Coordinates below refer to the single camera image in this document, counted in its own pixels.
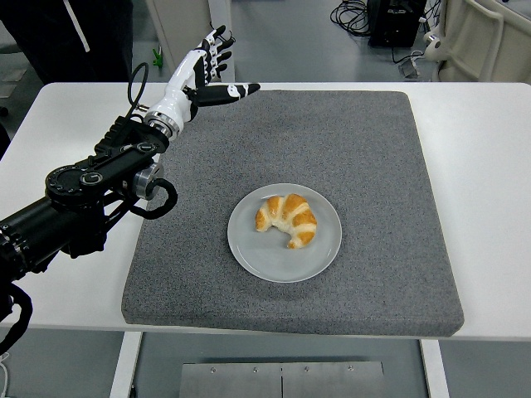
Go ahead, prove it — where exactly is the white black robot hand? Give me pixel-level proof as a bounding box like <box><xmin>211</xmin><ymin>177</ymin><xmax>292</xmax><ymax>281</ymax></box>
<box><xmin>145</xmin><ymin>24</ymin><xmax>261</xmax><ymax>130</ymax></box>

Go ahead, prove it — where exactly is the golden brown croissant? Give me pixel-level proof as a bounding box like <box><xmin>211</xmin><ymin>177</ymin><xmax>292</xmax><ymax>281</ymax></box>
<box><xmin>254</xmin><ymin>193</ymin><xmax>319</xmax><ymax>250</ymax></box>

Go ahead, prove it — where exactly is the pale grey round plate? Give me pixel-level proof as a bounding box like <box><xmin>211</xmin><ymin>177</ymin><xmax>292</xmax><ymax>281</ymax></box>
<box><xmin>227</xmin><ymin>182</ymin><xmax>343</xmax><ymax>284</ymax></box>

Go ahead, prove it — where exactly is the grey metal plate with screws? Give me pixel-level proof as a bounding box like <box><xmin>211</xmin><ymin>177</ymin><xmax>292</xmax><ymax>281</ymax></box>
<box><xmin>178</xmin><ymin>361</ymin><xmax>386</xmax><ymax>398</ymax></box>

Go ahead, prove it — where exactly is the white cabinet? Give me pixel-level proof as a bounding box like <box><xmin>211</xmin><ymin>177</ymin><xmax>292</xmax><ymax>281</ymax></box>
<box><xmin>145</xmin><ymin>0</ymin><xmax>221</xmax><ymax>82</ymax></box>

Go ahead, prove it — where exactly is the person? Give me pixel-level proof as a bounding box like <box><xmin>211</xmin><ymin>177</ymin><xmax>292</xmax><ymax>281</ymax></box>
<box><xmin>0</xmin><ymin>0</ymin><xmax>134</xmax><ymax>84</ymax></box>

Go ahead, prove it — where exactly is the grey speckled square mat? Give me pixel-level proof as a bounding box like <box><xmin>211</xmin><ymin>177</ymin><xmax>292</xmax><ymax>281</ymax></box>
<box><xmin>119</xmin><ymin>88</ymin><xmax>465</xmax><ymax>339</ymax></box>

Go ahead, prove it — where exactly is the black computer case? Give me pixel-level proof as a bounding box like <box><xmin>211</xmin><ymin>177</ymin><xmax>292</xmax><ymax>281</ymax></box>
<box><xmin>368</xmin><ymin>0</ymin><xmax>428</xmax><ymax>47</ymax></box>

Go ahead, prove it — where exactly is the small grey floor pedal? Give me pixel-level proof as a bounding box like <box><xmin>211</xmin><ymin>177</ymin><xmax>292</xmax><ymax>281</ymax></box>
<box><xmin>398</xmin><ymin>57</ymin><xmax>423</xmax><ymax>80</ymax></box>

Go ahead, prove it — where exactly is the black floor cable bundle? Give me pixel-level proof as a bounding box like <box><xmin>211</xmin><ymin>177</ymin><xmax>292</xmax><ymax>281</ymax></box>
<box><xmin>330</xmin><ymin>0</ymin><xmax>371</xmax><ymax>37</ymax></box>

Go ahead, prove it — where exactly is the cream white frame structure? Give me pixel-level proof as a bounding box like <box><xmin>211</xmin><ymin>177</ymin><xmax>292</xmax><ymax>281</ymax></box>
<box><xmin>422</xmin><ymin>0</ymin><xmax>531</xmax><ymax>84</ymax></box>

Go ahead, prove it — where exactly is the thin white cable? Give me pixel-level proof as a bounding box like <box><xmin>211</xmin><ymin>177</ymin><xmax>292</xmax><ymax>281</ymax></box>
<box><xmin>0</xmin><ymin>350</ymin><xmax>12</xmax><ymax>398</ymax></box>

